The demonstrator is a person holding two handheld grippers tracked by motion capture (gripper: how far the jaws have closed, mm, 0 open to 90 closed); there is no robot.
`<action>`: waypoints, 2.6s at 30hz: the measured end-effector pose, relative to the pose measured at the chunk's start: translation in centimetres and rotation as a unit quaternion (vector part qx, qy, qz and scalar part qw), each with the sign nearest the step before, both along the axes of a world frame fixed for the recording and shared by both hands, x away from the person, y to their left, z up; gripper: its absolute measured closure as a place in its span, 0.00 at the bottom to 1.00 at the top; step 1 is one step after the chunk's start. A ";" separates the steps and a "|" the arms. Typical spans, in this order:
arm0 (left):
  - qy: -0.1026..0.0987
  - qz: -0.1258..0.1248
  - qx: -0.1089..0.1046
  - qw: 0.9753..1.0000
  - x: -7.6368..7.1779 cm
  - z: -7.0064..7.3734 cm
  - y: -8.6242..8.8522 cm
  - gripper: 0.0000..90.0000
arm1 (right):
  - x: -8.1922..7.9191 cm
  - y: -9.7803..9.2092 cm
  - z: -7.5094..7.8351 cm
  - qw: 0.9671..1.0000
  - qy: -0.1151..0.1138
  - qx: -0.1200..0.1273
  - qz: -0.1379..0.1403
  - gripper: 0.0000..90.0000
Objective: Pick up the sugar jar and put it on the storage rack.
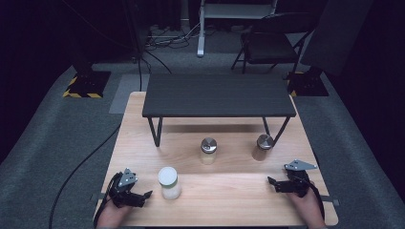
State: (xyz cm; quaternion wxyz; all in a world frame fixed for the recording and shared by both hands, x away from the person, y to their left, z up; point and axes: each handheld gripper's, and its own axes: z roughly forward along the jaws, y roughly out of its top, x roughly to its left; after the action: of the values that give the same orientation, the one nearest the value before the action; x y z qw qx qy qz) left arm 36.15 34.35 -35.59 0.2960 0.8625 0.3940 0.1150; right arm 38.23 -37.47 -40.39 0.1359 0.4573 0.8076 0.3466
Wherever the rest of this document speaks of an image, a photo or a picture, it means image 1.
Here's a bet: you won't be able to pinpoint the metal-lid jar of yellow powder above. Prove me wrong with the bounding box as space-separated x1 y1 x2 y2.
200 136 219 165

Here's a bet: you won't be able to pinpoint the person's left hand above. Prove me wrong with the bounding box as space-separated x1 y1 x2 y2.
96 197 135 225

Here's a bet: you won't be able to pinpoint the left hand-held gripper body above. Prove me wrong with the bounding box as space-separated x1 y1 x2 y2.
109 167 146 208

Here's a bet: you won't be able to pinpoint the thin black floor cable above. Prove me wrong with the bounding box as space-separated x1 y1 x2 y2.
137 51 173 93

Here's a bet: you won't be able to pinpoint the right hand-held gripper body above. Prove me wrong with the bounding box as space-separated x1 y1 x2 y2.
284 159 318 198

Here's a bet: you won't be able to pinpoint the white desk frame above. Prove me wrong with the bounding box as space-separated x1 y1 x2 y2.
196 0 279 58

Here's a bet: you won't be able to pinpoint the person's right hand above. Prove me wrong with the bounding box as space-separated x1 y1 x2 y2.
288 180 327 223

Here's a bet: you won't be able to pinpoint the hand-held gripper cable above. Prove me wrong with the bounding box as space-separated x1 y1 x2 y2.
302 177 327 221
93 172 124 228

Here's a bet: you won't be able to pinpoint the white-lid jar of white powder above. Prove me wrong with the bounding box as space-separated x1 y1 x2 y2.
158 166 182 200

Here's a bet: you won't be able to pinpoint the long black floor cable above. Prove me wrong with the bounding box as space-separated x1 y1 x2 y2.
48 123 122 229

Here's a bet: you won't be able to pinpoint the right hand-held gripper cable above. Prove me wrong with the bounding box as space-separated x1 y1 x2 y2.
302 177 327 221

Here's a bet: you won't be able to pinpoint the grey tape piece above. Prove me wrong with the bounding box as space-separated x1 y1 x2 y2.
319 195 340 207
90 192 111 203

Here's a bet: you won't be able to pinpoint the left hand-held gripper cable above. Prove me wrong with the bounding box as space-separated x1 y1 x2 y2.
93 172 124 228

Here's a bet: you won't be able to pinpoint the black stand base yellow stripes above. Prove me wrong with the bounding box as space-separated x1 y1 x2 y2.
62 65 112 99
286 66 330 97

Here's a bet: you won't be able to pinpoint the tangle of floor cables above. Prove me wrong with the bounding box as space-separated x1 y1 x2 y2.
145 22 200 51

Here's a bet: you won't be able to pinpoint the dark grey panel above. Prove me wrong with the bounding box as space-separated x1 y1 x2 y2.
300 0 374 76

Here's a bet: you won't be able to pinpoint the grey floor mat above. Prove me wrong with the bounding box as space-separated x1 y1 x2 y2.
109 73 151 115

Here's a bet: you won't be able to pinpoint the black shelf with metal legs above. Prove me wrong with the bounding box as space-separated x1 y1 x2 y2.
141 73 297 148

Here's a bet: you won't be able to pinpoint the black folding chair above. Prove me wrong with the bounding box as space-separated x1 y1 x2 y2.
230 12 319 74

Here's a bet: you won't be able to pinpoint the metal-lid jar of brown powder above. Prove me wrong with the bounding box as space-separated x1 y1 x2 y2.
251 134 275 162

